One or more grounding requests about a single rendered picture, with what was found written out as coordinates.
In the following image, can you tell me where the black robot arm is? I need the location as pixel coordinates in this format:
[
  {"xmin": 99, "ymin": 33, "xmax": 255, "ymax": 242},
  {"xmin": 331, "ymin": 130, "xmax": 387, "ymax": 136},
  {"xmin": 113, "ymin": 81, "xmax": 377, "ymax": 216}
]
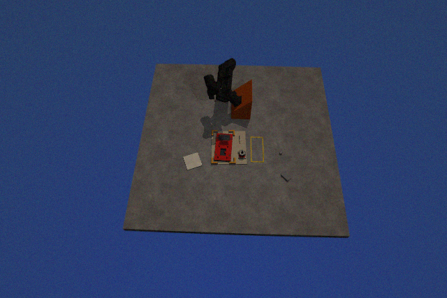
[{"xmin": 204, "ymin": 58, "xmax": 242, "ymax": 107}]

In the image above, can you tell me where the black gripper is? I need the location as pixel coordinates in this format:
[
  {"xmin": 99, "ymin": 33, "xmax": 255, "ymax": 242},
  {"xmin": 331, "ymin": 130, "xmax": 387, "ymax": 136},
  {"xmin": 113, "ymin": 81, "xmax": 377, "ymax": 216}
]
[{"xmin": 212, "ymin": 70, "xmax": 231, "ymax": 102}]

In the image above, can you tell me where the beige flat square tile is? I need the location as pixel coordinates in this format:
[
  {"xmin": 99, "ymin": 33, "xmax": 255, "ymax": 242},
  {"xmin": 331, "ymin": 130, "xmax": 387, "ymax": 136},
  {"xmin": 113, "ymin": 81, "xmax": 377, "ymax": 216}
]
[{"xmin": 183, "ymin": 152, "xmax": 202, "ymax": 170}]

